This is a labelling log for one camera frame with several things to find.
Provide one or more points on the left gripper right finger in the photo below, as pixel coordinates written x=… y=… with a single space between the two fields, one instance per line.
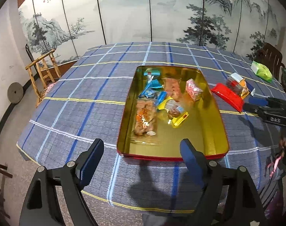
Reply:
x=196 y=163

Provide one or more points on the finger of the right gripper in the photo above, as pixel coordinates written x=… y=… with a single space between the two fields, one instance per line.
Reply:
x=276 y=116
x=268 y=101

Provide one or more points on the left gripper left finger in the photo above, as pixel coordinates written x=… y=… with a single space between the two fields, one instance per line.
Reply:
x=88 y=161

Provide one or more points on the white and blue packet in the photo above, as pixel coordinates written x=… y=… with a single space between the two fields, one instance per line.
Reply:
x=238 y=78

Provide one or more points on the orange snack pouch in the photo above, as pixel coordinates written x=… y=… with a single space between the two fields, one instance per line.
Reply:
x=244 y=89

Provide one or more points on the red snack packet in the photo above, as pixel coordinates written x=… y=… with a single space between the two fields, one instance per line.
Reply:
x=228 y=96

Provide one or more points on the yellow pastry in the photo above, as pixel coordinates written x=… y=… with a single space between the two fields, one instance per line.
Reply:
x=176 y=114

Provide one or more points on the orange fried twist snack bag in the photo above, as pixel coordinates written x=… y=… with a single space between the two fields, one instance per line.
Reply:
x=145 y=118

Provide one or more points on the pink candy block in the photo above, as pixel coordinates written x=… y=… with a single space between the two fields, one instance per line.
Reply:
x=193 y=90

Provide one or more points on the blue candy wrapper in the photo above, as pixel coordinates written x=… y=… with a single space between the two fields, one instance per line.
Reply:
x=157 y=96
x=153 y=84

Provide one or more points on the long peanut brittle packet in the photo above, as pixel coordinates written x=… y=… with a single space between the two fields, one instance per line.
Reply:
x=172 y=88

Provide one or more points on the dark wooden chair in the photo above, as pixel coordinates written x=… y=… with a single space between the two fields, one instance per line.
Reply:
x=271 y=57

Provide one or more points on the green tissue pack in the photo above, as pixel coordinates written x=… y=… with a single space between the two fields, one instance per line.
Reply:
x=261 y=71

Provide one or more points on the gold and maroon tin box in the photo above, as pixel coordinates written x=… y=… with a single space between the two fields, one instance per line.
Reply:
x=204 y=127

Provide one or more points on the pink packet on chair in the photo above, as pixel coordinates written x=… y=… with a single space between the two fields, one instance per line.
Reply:
x=49 y=87

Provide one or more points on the bamboo chair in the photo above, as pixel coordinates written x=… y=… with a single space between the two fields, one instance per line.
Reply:
x=44 y=74

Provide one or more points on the round millstone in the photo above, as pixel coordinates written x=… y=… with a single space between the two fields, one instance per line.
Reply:
x=15 y=93

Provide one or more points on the painted folding screen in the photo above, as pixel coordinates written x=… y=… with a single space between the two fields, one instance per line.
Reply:
x=70 y=27

